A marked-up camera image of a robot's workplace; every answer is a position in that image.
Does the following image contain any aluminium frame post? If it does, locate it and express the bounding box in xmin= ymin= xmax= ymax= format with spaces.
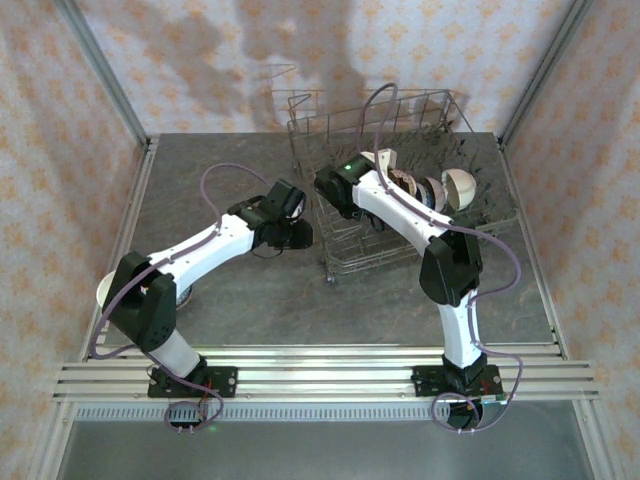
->
xmin=499 ymin=0 xmax=594 ymax=149
xmin=52 ymin=0 xmax=154 ymax=149

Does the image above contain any grey metal panel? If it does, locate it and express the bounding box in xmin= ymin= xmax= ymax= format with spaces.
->
xmin=54 ymin=418 xmax=596 ymax=480

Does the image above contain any grey wire dish rack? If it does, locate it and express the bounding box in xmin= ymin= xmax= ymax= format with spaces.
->
xmin=285 ymin=88 xmax=520 ymax=285

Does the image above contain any cream white bowl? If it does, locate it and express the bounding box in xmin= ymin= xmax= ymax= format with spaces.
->
xmin=95 ymin=273 xmax=120 ymax=307

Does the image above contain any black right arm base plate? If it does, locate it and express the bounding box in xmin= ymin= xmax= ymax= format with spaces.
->
xmin=410 ymin=364 xmax=503 ymax=400

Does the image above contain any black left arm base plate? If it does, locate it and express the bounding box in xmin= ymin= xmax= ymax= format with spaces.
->
xmin=147 ymin=365 xmax=238 ymax=400

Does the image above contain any aluminium mounting rail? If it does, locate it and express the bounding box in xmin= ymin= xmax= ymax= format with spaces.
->
xmin=52 ymin=343 xmax=601 ymax=404

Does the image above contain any slotted grey cable duct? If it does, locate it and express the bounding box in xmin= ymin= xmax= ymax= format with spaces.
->
xmin=73 ymin=404 xmax=454 ymax=422

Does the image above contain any plain white bowl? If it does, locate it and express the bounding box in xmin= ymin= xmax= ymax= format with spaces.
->
xmin=441 ymin=168 xmax=480 ymax=211

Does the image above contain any purple line pattern bowl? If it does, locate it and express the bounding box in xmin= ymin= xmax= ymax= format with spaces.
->
xmin=415 ymin=175 xmax=447 ymax=212

